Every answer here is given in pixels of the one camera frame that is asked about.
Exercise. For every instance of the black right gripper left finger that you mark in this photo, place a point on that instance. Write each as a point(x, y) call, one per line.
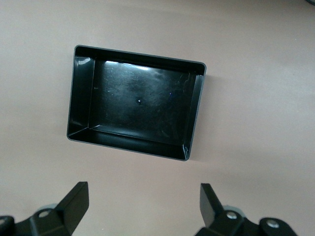
point(71, 209)

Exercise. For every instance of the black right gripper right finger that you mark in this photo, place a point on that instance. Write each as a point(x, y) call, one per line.
point(209, 209)

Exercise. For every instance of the black rectangular plastic box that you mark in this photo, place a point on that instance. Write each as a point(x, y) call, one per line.
point(140, 103)

